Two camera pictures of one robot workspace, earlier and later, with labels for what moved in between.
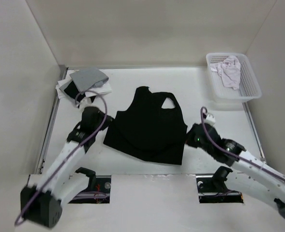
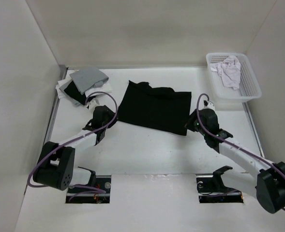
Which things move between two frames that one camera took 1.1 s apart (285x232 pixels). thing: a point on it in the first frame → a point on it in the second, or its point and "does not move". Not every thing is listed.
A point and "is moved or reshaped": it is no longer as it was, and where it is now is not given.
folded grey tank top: (85, 79) does not move
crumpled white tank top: (230, 70) does not move
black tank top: (149, 131) is moved or reshaped
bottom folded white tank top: (60, 83) does not move
